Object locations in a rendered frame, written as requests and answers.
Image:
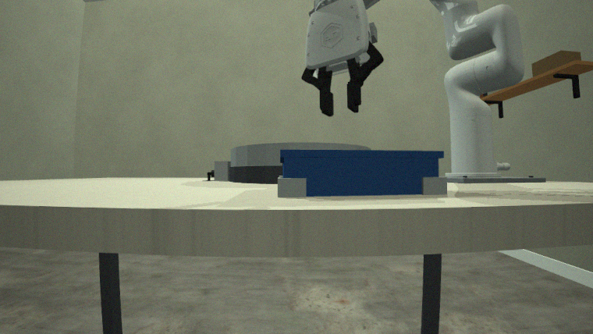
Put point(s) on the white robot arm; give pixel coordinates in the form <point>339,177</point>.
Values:
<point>469,33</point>

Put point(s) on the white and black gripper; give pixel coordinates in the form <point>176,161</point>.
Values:
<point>337,35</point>

